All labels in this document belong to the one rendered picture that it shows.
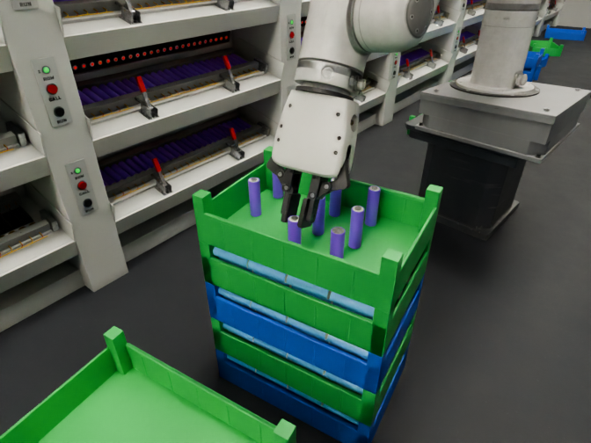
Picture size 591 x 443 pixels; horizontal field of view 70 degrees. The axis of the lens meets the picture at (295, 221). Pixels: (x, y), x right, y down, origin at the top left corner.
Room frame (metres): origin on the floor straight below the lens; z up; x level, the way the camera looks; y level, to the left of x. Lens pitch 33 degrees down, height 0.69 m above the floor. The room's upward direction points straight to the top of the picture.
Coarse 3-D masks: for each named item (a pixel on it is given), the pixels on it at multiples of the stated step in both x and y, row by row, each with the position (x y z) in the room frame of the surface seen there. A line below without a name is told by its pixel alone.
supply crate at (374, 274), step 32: (224, 192) 0.57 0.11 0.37; (352, 192) 0.61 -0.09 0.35; (384, 192) 0.58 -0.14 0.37; (224, 224) 0.49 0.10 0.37; (256, 224) 0.56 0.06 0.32; (384, 224) 0.56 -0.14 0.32; (416, 224) 0.55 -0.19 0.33; (256, 256) 0.46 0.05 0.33; (288, 256) 0.44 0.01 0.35; (320, 256) 0.41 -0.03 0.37; (352, 256) 0.48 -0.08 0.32; (384, 256) 0.38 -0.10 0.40; (416, 256) 0.45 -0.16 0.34; (352, 288) 0.39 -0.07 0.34; (384, 288) 0.37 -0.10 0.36
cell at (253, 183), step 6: (252, 180) 0.58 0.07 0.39; (258, 180) 0.58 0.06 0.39; (252, 186) 0.58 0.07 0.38; (258, 186) 0.58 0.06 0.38; (252, 192) 0.58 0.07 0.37; (258, 192) 0.58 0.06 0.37; (252, 198) 0.58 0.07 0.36; (258, 198) 0.58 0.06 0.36; (252, 204) 0.58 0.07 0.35; (258, 204) 0.58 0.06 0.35; (252, 210) 0.58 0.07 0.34; (258, 210) 0.58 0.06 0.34
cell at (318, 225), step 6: (324, 198) 0.53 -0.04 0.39; (318, 204) 0.53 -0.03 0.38; (324, 204) 0.53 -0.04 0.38; (318, 210) 0.53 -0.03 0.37; (324, 210) 0.53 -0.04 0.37; (318, 216) 0.53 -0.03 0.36; (324, 216) 0.53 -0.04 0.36; (318, 222) 0.53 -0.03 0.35; (324, 222) 0.53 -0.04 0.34; (312, 228) 0.53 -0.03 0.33; (318, 228) 0.53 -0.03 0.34; (324, 228) 0.53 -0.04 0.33; (318, 234) 0.53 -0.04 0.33
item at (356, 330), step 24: (216, 264) 0.50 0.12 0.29; (240, 288) 0.48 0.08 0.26; (264, 288) 0.46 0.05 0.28; (288, 288) 0.44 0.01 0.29; (408, 288) 0.44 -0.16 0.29; (288, 312) 0.44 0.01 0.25; (312, 312) 0.42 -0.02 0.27; (336, 312) 0.40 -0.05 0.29; (384, 312) 0.37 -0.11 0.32; (336, 336) 0.40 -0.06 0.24; (360, 336) 0.38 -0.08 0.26; (384, 336) 0.37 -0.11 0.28
